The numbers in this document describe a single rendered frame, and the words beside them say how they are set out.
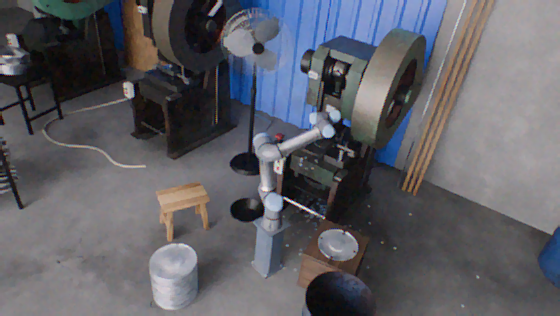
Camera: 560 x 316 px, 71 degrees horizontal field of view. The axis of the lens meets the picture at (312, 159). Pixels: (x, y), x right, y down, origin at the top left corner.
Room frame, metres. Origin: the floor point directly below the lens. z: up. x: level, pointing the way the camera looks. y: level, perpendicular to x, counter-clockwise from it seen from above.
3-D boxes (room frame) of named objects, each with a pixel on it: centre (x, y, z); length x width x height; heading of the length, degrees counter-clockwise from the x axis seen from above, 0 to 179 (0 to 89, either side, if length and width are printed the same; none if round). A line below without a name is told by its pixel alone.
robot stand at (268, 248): (1.99, 0.20, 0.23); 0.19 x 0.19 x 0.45; 50
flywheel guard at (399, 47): (2.70, -0.45, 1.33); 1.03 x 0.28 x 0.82; 156
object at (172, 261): (1.63, 0.77, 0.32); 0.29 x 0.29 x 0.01
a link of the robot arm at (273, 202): (2.00, 0.21, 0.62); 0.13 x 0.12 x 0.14; 26
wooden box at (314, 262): (1.99, -0.29, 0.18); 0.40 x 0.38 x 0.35; 163
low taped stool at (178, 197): (2.25, 0.94, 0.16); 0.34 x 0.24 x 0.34; 128
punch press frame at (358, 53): (2.87, -0.16, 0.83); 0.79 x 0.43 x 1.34; 156
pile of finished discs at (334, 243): (1.99, -0.29, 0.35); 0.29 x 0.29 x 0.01
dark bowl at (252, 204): (2.49, 0.48, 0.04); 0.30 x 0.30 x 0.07
